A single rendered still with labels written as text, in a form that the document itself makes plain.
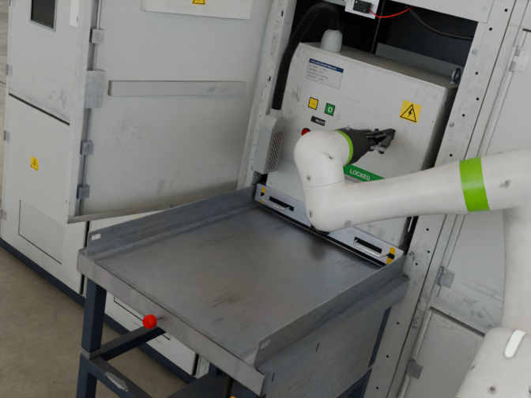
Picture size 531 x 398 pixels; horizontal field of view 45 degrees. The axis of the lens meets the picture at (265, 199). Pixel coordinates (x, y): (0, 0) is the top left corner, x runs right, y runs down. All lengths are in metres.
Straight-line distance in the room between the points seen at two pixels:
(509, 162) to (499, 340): 0.38
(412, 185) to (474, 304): 0.51
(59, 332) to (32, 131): 0.88
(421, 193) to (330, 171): 0.21
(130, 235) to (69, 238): 1.19
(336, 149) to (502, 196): 0.37
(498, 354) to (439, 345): 0.71
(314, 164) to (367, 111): 0.45
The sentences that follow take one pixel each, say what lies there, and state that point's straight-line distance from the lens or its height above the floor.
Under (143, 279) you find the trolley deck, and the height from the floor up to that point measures 0.85.
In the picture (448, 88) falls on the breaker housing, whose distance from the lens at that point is 1.78.
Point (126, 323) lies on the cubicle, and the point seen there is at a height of 0.09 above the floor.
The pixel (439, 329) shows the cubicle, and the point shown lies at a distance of 1.89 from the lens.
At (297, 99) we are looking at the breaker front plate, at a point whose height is 1.23.
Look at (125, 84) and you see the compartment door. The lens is 1.79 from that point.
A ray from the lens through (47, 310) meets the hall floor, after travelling 3.00.
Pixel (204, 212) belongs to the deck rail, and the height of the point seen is 0.87.
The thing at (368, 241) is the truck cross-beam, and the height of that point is 0.91.
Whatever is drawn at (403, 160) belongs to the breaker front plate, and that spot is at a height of 1.17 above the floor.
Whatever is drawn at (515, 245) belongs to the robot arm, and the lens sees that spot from 1.50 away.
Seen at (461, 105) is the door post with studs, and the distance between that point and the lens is 1.74.
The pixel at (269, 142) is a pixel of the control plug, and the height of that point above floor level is 1.11.
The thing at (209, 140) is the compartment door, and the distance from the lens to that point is 2.03.
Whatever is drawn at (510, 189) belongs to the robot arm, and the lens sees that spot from 1.39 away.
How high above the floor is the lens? 1.67
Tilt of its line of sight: 22 degrees down
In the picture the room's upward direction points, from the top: 12 degrees clockwise
